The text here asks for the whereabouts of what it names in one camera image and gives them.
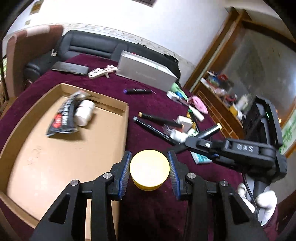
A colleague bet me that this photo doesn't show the blue cartoon tissue pack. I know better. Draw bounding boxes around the blue cartoon tissue pack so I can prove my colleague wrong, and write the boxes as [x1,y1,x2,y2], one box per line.
[191,152,212,165]

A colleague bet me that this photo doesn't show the black marker yellow caps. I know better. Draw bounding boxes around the black marker yellow caps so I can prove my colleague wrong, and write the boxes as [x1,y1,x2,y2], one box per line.
[196,123,222,140]

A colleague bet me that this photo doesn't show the yellow round jar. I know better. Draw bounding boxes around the yellow round jar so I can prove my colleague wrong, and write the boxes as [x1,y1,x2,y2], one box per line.
[129,150,170,191]

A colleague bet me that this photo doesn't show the white bottle green label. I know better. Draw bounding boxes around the white bottle green label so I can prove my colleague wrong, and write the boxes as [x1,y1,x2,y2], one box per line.
[170,128,199,143]

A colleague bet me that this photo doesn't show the black marker green caps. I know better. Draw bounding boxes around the black marker green caps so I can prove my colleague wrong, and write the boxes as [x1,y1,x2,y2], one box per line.
[188,109,200,132]

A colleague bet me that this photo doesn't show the white power adapter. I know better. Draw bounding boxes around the white power adapter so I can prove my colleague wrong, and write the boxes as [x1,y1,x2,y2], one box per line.
[176,115,193,133]

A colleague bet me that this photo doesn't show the thin black pen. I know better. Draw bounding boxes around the thin black pen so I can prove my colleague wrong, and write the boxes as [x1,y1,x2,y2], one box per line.
[133,116,179,145]

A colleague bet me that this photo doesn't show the black snack bag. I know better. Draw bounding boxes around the black snack bag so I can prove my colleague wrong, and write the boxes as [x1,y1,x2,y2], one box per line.
[46,90,90,137]

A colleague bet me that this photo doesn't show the black marker cream caps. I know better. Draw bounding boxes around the black marker cream caps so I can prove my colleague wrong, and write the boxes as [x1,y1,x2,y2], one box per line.
[138,112,184,128]

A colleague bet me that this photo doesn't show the white small bottle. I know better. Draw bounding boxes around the white small bottle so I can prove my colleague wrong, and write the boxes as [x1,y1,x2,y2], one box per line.
[74,100,95,126]

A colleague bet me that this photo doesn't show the white gloved right hand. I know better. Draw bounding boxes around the white gloved right hand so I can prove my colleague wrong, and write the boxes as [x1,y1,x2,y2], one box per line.
[237,183,278,226]

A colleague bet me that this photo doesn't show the white tube bottle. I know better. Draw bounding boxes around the white tube bottle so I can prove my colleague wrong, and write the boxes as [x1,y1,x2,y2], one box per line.
[189,106,204,122]

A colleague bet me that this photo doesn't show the cardboard tray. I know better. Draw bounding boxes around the cardboard tray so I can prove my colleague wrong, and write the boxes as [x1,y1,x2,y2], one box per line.
[1,83,129,240]

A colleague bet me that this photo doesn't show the pink cloth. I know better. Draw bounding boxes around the pink cloth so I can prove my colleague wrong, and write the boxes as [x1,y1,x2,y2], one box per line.
[188,96,208,114]

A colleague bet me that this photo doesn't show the wooden counter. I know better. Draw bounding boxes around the wooden counter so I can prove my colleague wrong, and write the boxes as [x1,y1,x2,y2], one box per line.
[185,8,295,156]

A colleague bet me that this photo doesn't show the small white charger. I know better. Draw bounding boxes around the small white charger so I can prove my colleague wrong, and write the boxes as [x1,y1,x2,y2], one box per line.
[166,91,180,101]

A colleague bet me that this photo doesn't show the green cloth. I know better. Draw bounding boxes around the green cloth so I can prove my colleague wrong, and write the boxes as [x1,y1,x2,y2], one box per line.
[170,83,188,100]

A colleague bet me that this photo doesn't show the black marker purple cap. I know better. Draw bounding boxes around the black marker purple cap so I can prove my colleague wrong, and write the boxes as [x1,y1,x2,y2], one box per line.
[123,88,152,95]

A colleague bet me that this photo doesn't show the white car key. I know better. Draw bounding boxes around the white car key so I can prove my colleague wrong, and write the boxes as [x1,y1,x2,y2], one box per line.
[88,65,118,79]

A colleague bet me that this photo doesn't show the black smartphone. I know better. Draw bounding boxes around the black smartphone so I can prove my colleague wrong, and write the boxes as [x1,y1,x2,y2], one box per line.
[51,61,89,76]

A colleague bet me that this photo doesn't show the grey shoe box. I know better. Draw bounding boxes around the grey shoe box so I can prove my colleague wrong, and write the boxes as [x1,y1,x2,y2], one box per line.
[116,51,177,92]

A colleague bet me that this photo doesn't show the black sofa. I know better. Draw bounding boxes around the black sofa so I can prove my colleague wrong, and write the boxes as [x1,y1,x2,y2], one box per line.
[23,30,181,82]

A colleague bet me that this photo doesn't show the maroon chair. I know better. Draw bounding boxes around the maroon chair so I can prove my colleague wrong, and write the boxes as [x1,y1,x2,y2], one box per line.
[5,25,64,98]

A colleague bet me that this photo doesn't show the black cable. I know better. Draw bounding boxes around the black cable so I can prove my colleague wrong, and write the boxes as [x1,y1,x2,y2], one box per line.
[241,172,260,216]

